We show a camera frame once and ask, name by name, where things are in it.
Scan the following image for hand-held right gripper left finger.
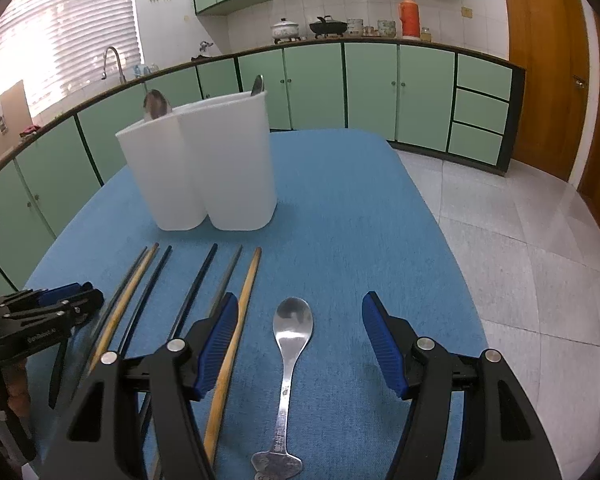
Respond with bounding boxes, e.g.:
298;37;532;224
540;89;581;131
39;291;241;480

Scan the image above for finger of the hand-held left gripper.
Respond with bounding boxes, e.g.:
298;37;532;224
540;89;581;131
0;282;95;312
0;288;105;334

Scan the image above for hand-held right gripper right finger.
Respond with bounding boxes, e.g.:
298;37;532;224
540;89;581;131
361;291;563;480

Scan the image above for wooden chopstick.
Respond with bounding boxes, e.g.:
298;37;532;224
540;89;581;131
86;243;160;376
202;247;262;468

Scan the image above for dark grey chopstick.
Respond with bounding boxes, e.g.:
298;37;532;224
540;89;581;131
207;245;244;320
92;246;148;341

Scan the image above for black chopstick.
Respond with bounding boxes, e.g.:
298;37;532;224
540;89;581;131
169;243;219;343
115;245;173;361

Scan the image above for steel spoon with handle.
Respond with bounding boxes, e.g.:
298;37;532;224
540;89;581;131
251;297;314;480

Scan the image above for white plastic utensil holder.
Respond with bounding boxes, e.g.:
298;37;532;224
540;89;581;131
116;91;277;231

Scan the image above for person's left hand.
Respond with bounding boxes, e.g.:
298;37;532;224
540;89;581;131
0;357;32;419

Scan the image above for blue tablecloth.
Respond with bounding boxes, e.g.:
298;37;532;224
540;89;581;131
22;129;490;480

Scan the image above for cardboard box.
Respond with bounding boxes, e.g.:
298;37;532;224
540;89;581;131
0;80;31;161

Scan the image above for chrome sink faucet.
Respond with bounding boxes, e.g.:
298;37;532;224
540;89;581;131
101;46;127;85

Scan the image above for green base cabinets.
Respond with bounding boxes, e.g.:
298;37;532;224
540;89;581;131
0;37;527;306

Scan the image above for window blinds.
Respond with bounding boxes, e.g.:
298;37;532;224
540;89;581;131
0;0;143;111

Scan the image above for black wok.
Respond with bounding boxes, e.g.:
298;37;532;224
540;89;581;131
308;16;349;39

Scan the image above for white lidded pot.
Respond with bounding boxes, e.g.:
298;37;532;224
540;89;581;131
271;17;302;43

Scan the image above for orange thermos flask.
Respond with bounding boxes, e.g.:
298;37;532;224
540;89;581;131
399;0;421;39

